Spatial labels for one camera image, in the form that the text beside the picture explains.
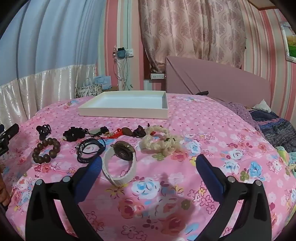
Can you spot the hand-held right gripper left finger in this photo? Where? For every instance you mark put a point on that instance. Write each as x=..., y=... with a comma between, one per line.
x=91, y=173

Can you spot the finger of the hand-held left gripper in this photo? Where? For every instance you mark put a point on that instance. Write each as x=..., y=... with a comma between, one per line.
x=11, y=131
x=3, y=147

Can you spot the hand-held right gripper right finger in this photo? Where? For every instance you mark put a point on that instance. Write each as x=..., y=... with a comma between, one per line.
x=208, y=176

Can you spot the black hair claw clip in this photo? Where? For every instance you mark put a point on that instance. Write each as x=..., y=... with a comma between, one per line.
x=44, y=132

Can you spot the white band wristwatch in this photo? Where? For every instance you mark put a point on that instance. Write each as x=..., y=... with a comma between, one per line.
x=121, y=150

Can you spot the black scrunchie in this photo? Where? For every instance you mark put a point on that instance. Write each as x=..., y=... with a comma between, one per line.
x=72, y=134

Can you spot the white shallow tray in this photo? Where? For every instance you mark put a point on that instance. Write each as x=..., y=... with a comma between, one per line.
x=129, y=102

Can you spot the person's left hand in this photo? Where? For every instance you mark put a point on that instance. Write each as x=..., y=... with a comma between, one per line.
x=4, y=192

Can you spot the pink floral bedsheet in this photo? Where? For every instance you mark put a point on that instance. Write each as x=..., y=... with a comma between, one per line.
x=175, y=143

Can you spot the white satin curtain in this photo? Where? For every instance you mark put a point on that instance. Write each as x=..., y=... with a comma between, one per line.
x=46, y=83

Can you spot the purple dotted pillow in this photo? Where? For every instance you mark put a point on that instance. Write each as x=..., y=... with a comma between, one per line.
x=240, y=111

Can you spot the pale green printed cloth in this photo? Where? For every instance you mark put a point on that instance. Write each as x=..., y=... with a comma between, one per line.
x=289, y=160

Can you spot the small black object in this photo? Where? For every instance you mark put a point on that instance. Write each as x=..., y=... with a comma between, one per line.
x=202, y=93

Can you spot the patterned gift bag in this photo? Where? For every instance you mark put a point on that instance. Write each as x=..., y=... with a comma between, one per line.
x=89, y=90

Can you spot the dark patterned blanket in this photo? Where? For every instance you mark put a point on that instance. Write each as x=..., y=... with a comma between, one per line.
x=277, y=129

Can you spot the small white pillow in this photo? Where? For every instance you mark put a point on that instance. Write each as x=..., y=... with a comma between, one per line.
x=261, y=106

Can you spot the light blue paper bag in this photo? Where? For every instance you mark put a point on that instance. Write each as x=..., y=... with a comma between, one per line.
x=103, y=81

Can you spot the pink headboard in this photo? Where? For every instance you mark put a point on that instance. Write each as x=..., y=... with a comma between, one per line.
x=219, y=78

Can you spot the blue curtain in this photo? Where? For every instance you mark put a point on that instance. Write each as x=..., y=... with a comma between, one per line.
x=50, y=34

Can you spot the white power strip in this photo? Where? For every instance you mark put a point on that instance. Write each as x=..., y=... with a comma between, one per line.
x=157, y=76

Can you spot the blue charger device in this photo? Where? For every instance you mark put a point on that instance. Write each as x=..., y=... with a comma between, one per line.
x=121, y=53

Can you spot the silver framed picture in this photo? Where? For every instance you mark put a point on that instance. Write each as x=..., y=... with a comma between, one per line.
x=290, y=41

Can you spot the white wall socket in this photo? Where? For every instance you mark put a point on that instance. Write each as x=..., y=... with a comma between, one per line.
x=131, y=52

